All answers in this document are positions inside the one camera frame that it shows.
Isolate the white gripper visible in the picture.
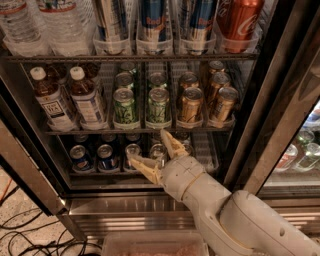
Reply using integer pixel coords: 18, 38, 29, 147
128, 129, 206, 202

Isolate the green can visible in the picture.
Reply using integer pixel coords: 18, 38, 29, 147
115, 72, 134, 91
147, 87, 171, 128
148, 72, 167, 89
119, 61, 137, 76
113, 88, 139, 130

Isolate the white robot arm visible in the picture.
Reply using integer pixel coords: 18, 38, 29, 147
128, 129, 320, 256

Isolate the front left silver can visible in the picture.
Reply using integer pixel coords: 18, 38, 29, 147
149, 143, 168, 167

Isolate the silver can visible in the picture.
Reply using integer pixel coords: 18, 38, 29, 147
183, 144, 195, 157
149, 143, 168, 167

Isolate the front right silver can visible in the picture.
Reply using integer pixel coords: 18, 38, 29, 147
183, 144, 195, 157

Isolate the front right Pepsi can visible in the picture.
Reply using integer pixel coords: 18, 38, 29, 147
124, 143, 142, 172

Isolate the pepsi can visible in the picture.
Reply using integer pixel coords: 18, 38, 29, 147
97, 144, 119, 172
70, 145, 94, 173
124, 143, 142, 172

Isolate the front middle Pepsi can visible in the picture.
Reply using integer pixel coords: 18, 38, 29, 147
97, 144, 119, 172

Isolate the front left gold can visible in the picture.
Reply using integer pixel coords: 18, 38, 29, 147
178, 87, 203, 128

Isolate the gold can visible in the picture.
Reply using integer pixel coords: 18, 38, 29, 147
209, 87, 239, 128
199, 60, 225, 84
178, 71, 199, 94
178, 87, 203, 128
205, 72, 231, 104

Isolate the rear left gold can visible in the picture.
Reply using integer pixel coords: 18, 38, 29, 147
178, 71, 199, 94

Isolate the front left Pepsi can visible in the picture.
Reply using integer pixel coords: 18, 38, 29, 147
70, 145, 94, 173

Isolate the front right gold can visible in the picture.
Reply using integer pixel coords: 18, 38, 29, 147
209, 87, 239, 128

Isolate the middle right gold can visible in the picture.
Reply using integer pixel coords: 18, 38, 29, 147
205, 72, 231, 104

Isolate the rear right gold can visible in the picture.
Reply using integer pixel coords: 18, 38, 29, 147
199, 60, 225, 84

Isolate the glass fridge door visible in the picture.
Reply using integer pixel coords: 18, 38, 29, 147
239, 43, 320, 200

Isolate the right Red Bull can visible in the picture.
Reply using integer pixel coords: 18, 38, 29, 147
179, 0, 217, 55

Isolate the red bull can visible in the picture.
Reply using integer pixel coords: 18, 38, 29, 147
92, 0, 129, 55
139, 0, 168, 55
179, 0, 217, 55

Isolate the middle Red Bull can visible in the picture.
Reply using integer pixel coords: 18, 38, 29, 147
139, 0, 168, 55

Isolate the left Red Bull can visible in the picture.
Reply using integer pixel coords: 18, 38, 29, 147
92, 0, 129, 55

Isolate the red Coca-Cola can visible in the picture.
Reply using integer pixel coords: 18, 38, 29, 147
216, 0, 265, 53

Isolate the right front tea bottle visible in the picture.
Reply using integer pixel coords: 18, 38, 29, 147
70, 66, 106, 130

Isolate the tea bottle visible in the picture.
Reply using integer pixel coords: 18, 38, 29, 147
30, 67, 77, 132
70, 66, 106, 130

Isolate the left clear plastic bin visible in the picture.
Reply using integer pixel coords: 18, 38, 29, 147
101, 230, 209, 256

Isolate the left front tea bottle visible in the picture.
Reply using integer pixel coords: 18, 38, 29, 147
30, 67, 77, 132

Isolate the right clear water bottle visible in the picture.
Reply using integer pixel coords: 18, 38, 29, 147
36, 0, 90, 57

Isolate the clear water bottle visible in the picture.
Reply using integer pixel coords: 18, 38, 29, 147
36, 0, 90, 57
0, 0, 48, 57

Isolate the left clear water bottle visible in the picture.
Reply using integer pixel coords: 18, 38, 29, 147
0, 0, 48, 57

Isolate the stainless steel fridge frame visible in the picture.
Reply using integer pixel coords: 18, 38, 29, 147
0, 0, 320, 239

